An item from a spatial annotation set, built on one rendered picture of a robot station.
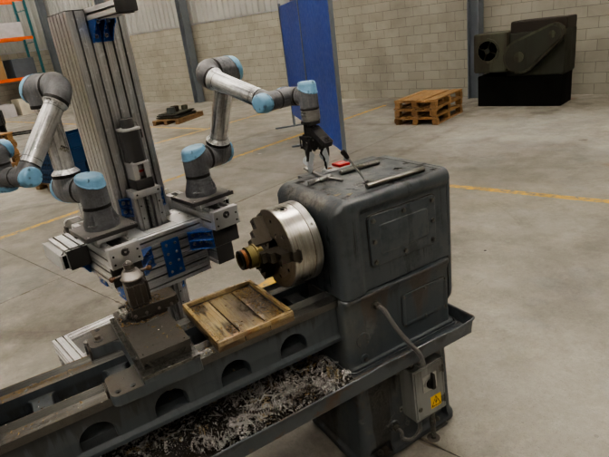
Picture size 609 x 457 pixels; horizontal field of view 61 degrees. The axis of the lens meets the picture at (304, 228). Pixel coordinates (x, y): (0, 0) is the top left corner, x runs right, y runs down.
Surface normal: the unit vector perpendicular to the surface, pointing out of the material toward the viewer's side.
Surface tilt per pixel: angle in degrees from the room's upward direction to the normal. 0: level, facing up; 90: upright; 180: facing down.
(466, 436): 0
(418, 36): 90
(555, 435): 0
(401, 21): 90
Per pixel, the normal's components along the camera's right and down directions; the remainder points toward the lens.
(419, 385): 0.52, 0.20
